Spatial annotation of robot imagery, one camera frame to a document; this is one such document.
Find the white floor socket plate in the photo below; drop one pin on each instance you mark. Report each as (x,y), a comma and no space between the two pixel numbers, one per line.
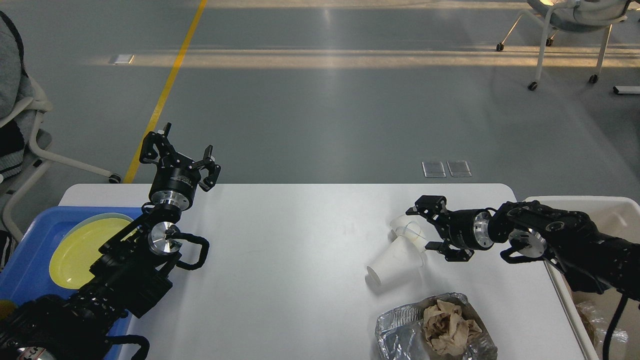
(122,59)

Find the white paper cup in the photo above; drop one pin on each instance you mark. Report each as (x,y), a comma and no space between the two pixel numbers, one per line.
(399,261)

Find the aluminium foil sheet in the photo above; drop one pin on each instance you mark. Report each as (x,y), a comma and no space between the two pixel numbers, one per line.
(596,325)
(400,332)

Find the white plastic bin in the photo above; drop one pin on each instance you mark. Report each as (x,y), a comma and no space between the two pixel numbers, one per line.
(615,216)

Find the white bar on floor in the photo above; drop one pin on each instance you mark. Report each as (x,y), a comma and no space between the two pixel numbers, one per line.
(626,89)

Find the clear plastic cup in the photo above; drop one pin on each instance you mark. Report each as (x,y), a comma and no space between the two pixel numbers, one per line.
(407,226)

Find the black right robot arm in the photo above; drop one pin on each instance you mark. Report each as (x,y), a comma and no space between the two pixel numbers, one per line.
(589,260)

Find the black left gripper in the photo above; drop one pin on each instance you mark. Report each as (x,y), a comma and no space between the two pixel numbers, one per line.
(173,185)

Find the white office chair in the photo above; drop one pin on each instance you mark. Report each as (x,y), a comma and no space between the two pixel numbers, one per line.
(22,104)
(571,16)

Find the white office chair left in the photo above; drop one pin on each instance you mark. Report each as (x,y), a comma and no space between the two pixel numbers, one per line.
(22,104)

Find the pale green plate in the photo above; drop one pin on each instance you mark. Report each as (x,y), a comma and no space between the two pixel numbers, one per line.
(112,220)

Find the crumpled brown paper napkin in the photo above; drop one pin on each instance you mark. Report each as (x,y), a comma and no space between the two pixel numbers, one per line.
(446,330)

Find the dark teal mug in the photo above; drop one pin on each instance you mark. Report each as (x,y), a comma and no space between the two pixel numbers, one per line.
(7,307)

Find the blue plastic tray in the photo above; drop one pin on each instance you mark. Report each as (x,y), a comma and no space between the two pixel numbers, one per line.
(27,276)

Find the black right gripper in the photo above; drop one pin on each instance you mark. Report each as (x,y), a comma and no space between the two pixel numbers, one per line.
(463,231)

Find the small clear plastic lid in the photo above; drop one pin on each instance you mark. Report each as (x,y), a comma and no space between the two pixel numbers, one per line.
(434,169)
(459,169)

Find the white office chair right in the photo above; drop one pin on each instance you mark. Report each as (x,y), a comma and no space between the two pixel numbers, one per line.
(571,16)

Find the yellow plate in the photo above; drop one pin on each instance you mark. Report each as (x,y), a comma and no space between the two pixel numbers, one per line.
(69,265)

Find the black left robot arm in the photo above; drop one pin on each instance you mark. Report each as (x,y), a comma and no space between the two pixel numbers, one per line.
(131,275)

